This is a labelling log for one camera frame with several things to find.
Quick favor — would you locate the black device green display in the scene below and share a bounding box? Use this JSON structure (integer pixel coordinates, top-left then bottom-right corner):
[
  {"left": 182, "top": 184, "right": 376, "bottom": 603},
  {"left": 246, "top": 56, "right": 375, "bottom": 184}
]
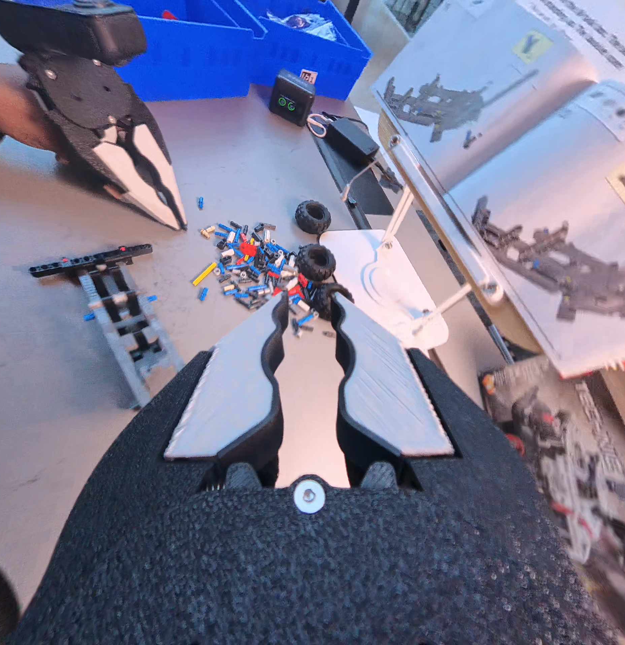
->
[{"left": 268, "top": 70, "right": 317, "bottom": 128}]

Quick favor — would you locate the black power adapter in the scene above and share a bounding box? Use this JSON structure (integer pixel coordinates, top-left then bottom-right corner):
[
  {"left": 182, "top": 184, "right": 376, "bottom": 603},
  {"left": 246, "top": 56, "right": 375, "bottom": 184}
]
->
[{"left": 325, "top": 117, "right": 381, "bottom": 162}]

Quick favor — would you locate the white book stand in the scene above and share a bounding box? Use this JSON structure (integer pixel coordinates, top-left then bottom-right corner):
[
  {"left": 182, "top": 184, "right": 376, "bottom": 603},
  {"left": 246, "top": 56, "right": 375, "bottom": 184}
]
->
[{"left": 318, "top": 108, "right": 545, "bottom": 354}]

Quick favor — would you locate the pile of small brick parts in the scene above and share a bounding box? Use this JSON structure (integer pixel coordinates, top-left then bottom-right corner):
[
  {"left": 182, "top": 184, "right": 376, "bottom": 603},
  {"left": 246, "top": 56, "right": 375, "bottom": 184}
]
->
[{"left": 199, "top": 221, "right": 339, "bottom": 339}]

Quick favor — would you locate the grey desk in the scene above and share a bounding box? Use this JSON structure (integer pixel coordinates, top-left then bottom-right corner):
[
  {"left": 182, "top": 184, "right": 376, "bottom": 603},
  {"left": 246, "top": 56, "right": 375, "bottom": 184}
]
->
[{"left": 0, "top": 25, "right": 515, "bottom": 618}]

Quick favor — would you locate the person's left hand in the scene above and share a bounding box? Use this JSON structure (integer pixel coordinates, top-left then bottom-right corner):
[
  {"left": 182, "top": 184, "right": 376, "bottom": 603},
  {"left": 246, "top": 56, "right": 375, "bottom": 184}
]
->
[{"left": 0, "top": 66, "right": 71, "bottom": 163}]

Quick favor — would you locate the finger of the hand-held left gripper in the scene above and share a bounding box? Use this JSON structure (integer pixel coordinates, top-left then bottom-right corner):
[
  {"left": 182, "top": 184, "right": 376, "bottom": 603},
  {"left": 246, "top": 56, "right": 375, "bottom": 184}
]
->
[
  {"left": 131, "top": 122, "right": 188, "bottom": 231},
  {"left": 92, "top": 140, "right": 181, "bottom": 231}
]

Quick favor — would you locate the instruction booklet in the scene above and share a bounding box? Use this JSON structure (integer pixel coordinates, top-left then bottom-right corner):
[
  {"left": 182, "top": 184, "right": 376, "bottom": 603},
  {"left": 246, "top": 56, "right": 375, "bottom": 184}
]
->
[{"left": 371, "top": 0, "right": 625, "bottom": 380}]

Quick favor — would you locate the printed task sheet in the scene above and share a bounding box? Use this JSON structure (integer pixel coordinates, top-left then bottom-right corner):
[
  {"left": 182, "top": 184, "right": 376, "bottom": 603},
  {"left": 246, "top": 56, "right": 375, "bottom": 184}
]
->
[{"left": 519, "top": 0, "right": 625, "bottom": 86}]

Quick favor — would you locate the toy truck set box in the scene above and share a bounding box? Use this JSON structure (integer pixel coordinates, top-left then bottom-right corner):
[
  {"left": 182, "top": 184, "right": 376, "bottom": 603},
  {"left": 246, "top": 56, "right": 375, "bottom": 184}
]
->
[{"left": 479, "top": 355, "right": 625, "bottom": 637}]

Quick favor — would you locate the black toy tire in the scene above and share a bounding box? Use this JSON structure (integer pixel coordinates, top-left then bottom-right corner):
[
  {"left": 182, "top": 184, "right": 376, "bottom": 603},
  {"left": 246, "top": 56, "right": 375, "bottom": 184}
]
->
[
  {"left": 312, "top": 283, "right": 354, "bottom": 321},
  {"left": 295, "top": 200, "right": 332, "bottom": 235},
  {"left": 296, "top": 243, "right": 337, "bottom": 282}
]

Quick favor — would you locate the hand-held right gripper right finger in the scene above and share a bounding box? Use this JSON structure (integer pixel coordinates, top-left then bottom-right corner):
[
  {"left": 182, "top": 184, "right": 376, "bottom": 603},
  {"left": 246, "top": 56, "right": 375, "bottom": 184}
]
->
[{"left": 331, "top": 295, "right": 455, "bottom": 458}]

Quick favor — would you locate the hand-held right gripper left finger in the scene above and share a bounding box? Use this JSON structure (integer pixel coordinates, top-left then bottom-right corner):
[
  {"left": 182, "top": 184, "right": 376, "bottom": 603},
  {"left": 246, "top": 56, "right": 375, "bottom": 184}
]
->
[{"left": 164, "top": 293, "right": 290, "bottom": 460}]

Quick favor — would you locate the brick truck chassis model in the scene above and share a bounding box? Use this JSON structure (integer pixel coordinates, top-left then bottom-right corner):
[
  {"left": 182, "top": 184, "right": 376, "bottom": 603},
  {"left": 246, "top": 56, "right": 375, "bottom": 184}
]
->
[{"left": 29, "top": 243, "right": 185, "bottom": 410}]

